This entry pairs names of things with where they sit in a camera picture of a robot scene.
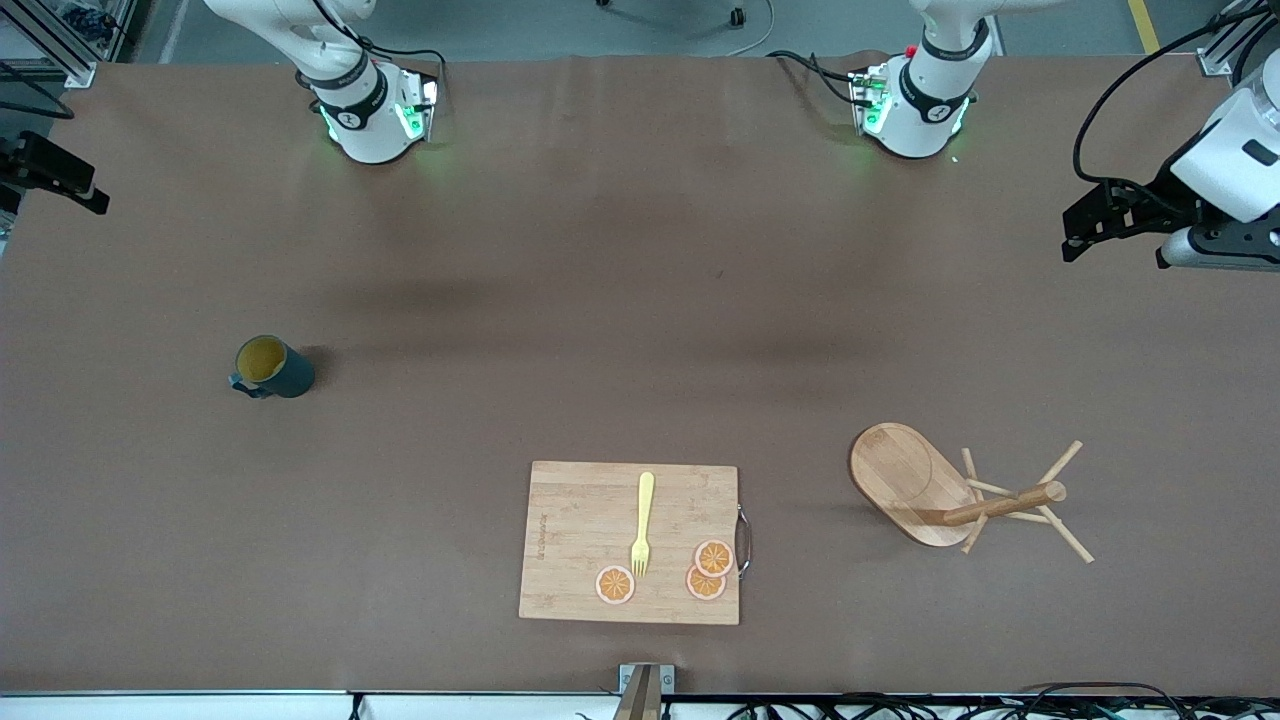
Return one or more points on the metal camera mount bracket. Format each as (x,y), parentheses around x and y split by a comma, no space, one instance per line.
(640,690)

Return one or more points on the wooden mug tree rack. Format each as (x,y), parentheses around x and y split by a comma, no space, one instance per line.
(900,470)

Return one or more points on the orange slice toy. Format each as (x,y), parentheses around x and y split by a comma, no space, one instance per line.
(703,587)
(714,557)
(615,585)

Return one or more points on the teal mug yellow inside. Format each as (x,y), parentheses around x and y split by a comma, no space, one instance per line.
(285,372)

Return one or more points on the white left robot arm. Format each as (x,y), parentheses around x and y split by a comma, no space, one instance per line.
(915,135)

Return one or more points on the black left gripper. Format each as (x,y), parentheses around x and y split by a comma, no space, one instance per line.
(1150,201)

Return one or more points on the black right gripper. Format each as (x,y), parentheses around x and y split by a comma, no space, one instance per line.
(40,166)

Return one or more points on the yellow plastic fork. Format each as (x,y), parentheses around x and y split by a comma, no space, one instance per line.
(645,500)

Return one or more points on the aluminium frame profile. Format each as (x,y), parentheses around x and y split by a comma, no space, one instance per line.
(1215,60)
(80,72)

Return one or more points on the white table edge rail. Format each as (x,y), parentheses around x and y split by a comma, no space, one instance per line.
(200,705)

